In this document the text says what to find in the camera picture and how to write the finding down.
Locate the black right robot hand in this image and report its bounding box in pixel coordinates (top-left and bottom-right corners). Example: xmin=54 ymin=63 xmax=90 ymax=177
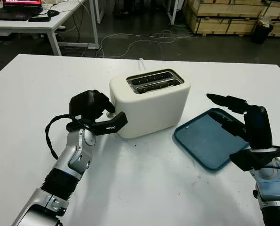
xmin=206 ymin=93 xmax=273 ymax=150

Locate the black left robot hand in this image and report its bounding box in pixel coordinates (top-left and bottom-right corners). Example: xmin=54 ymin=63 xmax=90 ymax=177
xmin=68 ymin=89 xmax=116 ymax=123

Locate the cream white two-slot toaster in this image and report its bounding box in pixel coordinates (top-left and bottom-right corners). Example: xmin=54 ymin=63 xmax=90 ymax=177
xmin=106 ymin=68 xmax=192 ymax=139

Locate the blue plastic tray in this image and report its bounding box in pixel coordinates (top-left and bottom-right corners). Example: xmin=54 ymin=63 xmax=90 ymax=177
xmin=173 ymin=107 xmax=251 ymax=170

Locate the white office desk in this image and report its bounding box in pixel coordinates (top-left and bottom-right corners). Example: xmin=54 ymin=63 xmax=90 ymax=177
xmin=0 ymin=0 xmax=100 ymax=56

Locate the flat black phone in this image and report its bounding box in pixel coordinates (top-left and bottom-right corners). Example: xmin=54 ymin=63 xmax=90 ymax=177
xmin=28 ymin=16 xmax=51 ymax=23

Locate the black trash bin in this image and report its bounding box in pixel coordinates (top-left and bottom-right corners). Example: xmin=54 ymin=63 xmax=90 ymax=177
xmin=251 ymin=18 xmax=274 ymax=45

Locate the black laptop with red screen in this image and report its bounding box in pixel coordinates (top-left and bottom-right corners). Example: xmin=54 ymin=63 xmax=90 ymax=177
xmin=0 ymin=0 xmax=43 ymax=21

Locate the large wooden crate stack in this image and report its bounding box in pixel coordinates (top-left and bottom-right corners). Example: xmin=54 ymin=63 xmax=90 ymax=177
xmin=184 ymin=0 xmax=270 ymax=37

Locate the white table leg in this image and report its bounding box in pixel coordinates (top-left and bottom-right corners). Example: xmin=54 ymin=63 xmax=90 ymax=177
xmin=168 ymin=0 xmax=179 ymax=25

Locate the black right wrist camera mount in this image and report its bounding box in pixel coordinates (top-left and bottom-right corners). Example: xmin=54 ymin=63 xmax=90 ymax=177
xmin=229 ymin=145 xmax=280 ymax=172

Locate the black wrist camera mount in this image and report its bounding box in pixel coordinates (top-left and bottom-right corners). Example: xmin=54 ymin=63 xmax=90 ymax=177
xmin=66 ymin=111 xmax=128 ymax=136
xmin=229 ymin=145 xmax=280 ymax=172

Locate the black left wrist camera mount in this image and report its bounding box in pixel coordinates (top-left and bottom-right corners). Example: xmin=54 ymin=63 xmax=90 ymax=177
xmin=66 ymin=111 xmax=128 ymax=136

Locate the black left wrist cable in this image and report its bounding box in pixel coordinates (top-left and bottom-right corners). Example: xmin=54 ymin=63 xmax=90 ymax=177
xmin=45 ymin=114 xmax=96 ymax=160

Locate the white cable on floor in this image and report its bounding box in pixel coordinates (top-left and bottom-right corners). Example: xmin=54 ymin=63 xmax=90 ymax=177
xmin=97 ymin=29 xmax=197 ymax=58

